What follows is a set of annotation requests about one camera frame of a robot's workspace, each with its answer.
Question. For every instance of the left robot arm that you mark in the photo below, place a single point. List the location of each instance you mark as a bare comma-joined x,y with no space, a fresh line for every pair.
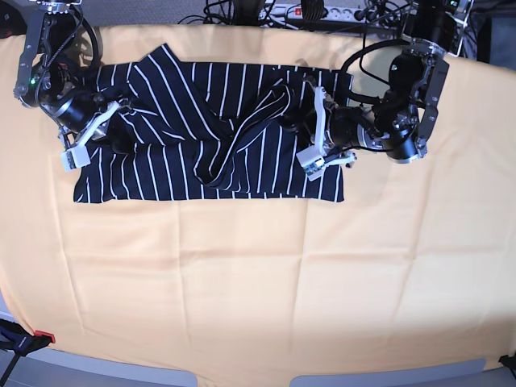
399,123

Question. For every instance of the white power strip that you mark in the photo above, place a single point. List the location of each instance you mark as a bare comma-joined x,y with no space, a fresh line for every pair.
287,13

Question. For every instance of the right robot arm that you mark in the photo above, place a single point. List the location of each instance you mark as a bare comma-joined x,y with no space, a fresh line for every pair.
59,73

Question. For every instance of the yellow table cloth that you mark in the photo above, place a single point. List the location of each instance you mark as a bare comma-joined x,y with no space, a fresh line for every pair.
415,267

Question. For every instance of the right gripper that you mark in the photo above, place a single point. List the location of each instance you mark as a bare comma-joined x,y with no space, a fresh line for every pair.
77,109

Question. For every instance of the navy white striped T-shirt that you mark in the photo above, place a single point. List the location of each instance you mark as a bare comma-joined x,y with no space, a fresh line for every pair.
205,131

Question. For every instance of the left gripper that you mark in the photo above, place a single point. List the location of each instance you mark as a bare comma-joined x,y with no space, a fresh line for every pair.
344,126

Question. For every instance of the blue clamp red tip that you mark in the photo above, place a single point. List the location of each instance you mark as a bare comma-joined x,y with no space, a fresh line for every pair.
21,343

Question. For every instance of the black clamp right corner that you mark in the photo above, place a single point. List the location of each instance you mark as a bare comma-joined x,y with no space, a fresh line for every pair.
508,362

